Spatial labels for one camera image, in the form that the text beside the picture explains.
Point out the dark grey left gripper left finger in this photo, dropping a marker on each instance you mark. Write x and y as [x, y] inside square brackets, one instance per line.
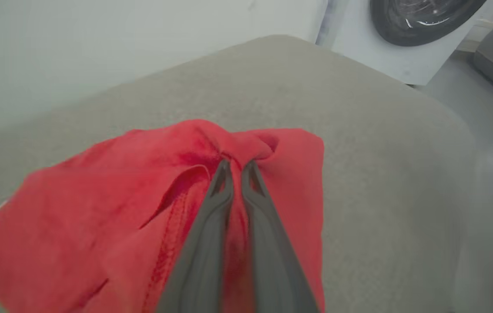
[202, 261]

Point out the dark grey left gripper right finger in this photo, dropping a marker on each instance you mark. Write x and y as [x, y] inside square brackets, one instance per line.
[276, 269]

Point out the red jersey garment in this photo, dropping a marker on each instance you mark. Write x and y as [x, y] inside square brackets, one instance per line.
[81, 217]

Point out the white washing machine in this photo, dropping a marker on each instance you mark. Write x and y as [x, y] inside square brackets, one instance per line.
[381, 61]

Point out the dark round washing machine door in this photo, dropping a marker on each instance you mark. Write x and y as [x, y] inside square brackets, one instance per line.
[387, 30]

